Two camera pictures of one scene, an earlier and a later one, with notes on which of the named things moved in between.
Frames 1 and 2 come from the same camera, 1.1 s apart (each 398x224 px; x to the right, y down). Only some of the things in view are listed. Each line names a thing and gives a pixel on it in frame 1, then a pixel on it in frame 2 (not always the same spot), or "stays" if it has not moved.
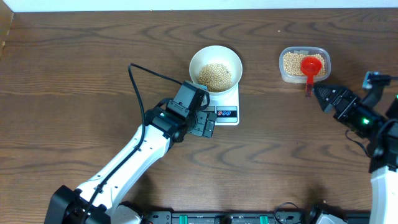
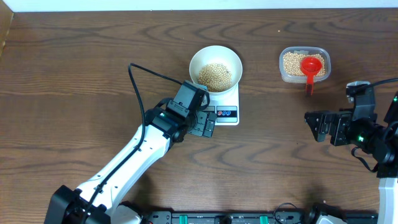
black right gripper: x=346 y=96 → x=340 y=120
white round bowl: x=217 y=67 stays
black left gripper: x=199 y=129 stays
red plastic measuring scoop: x=311 y=66 stays
